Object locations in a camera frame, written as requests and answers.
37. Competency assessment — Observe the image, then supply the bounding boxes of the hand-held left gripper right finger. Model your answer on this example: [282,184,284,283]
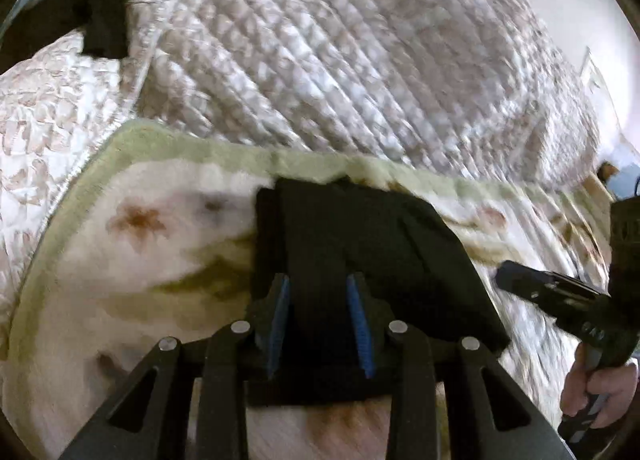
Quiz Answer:
[346,272,577,460]

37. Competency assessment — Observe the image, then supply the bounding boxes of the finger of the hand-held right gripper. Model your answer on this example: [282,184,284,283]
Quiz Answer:
[494,260,612,317]

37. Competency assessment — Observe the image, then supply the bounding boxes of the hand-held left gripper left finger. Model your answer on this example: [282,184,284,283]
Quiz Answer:
[59,274,292,460]

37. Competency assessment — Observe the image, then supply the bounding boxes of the black pants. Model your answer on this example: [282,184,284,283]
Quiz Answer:
[247,177,511,408]

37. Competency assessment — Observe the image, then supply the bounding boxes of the person's right hand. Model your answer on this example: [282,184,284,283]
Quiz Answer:
[560,340,640,433]

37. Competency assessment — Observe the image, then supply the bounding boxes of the light blue cloth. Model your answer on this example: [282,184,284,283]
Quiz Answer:
[597,162,640,202]

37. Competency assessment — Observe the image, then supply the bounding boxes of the cream floral fleece blanket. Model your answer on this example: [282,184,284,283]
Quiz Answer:
[0,120,621,460]

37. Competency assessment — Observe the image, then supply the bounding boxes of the white quilted bedspread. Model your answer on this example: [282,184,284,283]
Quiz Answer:
[0,0,603,321]

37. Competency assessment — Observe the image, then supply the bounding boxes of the dark cloth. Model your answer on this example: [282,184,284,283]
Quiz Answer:
[0,0,147,61]

